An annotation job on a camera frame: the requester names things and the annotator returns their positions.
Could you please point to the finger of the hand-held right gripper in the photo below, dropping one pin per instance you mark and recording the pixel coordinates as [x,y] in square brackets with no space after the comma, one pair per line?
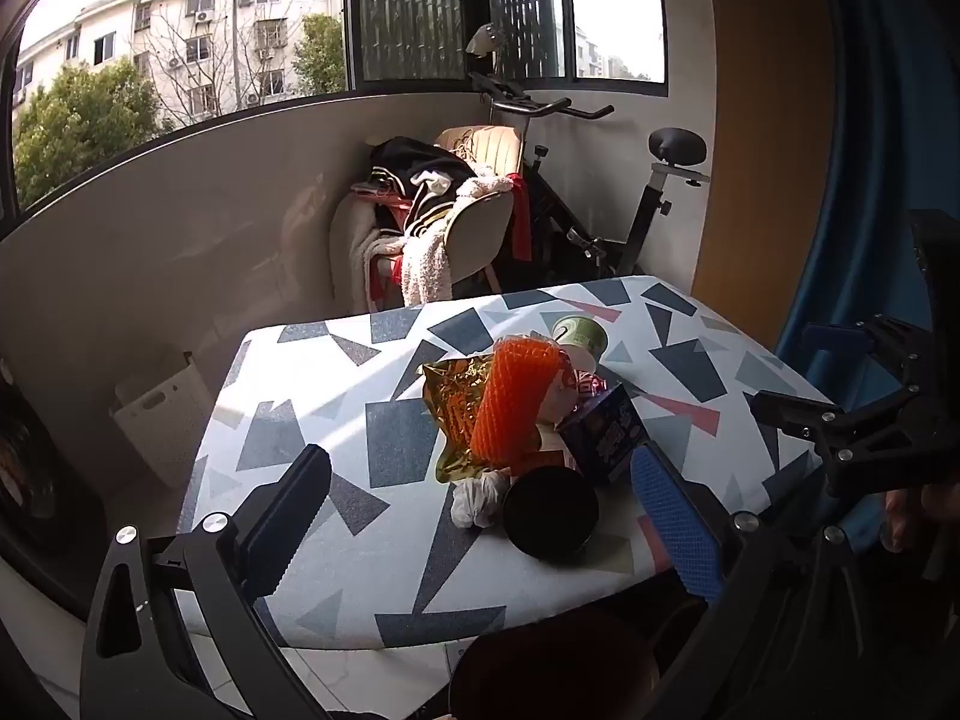
[795,409]
[832,336]

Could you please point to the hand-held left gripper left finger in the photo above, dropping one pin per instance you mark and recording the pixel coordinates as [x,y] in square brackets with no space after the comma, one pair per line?
[289,517]

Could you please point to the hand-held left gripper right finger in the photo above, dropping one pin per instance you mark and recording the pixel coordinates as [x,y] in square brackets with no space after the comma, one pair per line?
[675,517]

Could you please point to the red foil wrapper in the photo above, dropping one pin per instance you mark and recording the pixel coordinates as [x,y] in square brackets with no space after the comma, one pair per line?
[589,384]

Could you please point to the dark red trash bin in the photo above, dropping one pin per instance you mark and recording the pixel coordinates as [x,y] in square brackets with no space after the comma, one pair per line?
[555,667]

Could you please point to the person's right hand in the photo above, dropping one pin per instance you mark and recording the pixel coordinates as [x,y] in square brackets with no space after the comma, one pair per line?
[900,521]

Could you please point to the purple printed carton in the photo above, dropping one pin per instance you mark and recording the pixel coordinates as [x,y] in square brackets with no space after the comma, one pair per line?
[607,431]

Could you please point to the black round lid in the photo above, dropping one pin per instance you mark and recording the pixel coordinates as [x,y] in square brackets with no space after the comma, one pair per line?
[551,514]

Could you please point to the geometric patterned tablecloth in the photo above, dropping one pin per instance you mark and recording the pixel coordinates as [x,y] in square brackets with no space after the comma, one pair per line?
[360,390]

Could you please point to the white cardboard box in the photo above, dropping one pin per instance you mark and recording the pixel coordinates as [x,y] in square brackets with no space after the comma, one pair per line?
[161,420]

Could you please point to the blue curtain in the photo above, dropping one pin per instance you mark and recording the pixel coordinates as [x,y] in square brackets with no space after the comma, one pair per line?
[885,165]

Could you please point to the crumpled white tissue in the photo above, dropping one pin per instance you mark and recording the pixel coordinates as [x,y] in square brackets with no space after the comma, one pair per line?
[476,502]

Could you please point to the gold foil snack bag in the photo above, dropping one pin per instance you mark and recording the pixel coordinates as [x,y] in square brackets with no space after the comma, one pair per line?
[450,420]

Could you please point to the orange foam fruit net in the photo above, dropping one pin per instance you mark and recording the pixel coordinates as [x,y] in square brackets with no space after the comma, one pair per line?
[517,397]

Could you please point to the green drink can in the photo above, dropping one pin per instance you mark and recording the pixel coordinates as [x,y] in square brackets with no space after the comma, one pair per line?
[581,337]

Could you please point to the white fluffy blanket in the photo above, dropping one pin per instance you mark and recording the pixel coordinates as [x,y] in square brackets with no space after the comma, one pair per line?
[424,262]

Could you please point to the black exercise bike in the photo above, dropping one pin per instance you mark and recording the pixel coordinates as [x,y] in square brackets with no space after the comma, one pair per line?
[559,225]

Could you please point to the red cloth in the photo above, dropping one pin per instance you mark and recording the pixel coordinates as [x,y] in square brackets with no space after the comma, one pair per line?
[521,217]

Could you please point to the beige chair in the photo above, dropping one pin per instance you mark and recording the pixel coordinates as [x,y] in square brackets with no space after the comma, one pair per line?
[480,232]

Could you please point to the black jacket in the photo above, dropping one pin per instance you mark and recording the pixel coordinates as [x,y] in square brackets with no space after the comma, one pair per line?
[416,172]

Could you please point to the green tree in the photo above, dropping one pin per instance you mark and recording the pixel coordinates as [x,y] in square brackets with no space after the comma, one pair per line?
[321,52]
[75,127]

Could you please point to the grey lamp head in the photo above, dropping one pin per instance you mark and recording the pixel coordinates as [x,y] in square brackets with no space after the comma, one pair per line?
[484,39]

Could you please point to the white apartment building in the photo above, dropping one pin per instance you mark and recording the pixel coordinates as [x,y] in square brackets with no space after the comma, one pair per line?
[210,45]

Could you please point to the black window frame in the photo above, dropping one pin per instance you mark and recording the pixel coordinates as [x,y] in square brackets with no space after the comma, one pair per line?
[409,15]

